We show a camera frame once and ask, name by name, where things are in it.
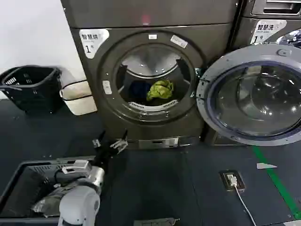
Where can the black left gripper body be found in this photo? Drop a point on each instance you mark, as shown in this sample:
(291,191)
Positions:
(103,155)

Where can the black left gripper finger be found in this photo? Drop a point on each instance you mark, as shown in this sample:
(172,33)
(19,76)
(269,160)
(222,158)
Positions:
(121,144)
(101,137)

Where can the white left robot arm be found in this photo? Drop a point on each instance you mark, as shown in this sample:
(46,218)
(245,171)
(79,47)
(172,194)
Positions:
(77,207)

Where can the white padded bag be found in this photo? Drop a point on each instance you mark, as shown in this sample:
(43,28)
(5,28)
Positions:
(78,95)

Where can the white curved lint filter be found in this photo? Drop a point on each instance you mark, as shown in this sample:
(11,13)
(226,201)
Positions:
(152,106)

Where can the dark blue cloth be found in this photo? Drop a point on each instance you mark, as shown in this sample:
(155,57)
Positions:
(137,89)

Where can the green crumpled cloth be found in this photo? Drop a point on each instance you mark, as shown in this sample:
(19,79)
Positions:
(161,90)

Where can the dark grey laundry basket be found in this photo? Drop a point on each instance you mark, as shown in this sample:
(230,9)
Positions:
(33,176)

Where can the dark grey garment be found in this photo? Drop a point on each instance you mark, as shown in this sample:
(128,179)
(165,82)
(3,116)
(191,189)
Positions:
(47,203)

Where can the black slotted plastic basket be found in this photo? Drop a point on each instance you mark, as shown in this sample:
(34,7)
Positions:
(33,94)

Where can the grey dryer with round opening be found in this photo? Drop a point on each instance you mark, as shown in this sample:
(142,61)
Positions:
(150,30)

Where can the metal floor socket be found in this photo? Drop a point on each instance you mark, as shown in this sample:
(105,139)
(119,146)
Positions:
(238,183)

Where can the grey triangular floor sticker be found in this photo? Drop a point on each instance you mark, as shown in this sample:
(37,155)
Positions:
(264,166)

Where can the round glass dryer door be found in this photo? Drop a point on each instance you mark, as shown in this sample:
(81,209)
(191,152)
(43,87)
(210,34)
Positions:
(258,94)

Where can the green floor tape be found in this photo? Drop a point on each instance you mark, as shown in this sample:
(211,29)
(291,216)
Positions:
(275,181)

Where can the grey machine with drawer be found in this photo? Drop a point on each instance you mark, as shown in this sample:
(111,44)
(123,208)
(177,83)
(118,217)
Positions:
(247,28)

